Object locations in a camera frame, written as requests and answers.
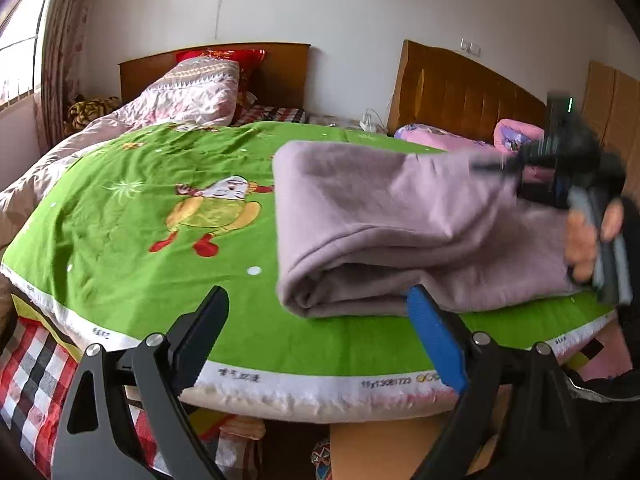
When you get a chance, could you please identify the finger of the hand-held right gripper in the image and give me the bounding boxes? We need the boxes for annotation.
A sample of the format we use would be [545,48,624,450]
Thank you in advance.
[472,156,523,178]
[515,180,571,209]

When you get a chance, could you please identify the barred window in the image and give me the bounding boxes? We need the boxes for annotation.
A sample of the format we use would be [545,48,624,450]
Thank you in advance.
[0,0,51,106]

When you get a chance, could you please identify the red plaid bedsheet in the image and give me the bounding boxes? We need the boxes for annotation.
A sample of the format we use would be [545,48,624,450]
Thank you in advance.
[0,105,306,480]

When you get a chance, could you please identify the plain wooden headboard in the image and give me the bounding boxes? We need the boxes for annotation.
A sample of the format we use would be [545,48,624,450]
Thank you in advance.
[118,42,311,108]

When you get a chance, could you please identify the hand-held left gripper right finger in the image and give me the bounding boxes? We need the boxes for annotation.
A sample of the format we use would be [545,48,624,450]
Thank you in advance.
[406,284,583,480]

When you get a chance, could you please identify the pink patterned curtain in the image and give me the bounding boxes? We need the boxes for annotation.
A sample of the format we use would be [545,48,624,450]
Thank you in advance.
[40,0,96,148]

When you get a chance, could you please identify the patterned nightstand cover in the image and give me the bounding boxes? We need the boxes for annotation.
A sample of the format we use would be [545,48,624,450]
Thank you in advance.
[305,112,388,134]

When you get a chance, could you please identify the tiger pattern blanket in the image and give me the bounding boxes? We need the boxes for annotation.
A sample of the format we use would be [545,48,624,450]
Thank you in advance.
[65,96,122,136]

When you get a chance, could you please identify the white power cable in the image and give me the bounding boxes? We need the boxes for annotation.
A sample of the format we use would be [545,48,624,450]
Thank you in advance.
[185,0,236,43]

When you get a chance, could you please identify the light wooden wardrobe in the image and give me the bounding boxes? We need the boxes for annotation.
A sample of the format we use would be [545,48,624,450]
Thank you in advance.
[582,60,640,161]

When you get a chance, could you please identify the purple pants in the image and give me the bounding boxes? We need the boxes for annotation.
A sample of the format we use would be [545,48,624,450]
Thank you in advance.
[274,140,596,319]

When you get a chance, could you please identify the person's dark jacket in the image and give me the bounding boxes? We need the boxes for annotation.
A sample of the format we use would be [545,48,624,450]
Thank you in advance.
[560,370,640,480]

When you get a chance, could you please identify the green cartoon blanket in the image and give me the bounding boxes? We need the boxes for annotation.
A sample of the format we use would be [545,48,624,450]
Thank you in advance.
[0,120,618,413]

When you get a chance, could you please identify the person's right hand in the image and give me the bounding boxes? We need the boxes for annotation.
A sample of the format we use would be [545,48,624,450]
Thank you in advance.
[564,198,626,283]

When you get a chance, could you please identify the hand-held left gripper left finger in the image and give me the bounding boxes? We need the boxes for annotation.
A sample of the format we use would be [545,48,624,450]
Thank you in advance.
[50,285,231,480]

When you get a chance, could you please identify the red embroidered pillow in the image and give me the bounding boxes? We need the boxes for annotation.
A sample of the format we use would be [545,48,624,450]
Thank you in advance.
[175,49,268,106]

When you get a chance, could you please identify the right wooden headboard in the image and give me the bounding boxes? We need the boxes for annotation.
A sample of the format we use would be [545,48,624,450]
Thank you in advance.
[387,40,548,146]

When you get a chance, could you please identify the pink patterned quilt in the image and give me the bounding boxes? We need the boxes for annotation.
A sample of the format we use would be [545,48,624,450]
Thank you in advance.
[0,57,241,251]

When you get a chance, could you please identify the folded pink quilt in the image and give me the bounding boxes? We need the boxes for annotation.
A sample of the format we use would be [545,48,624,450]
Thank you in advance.
[493,119,546,154]

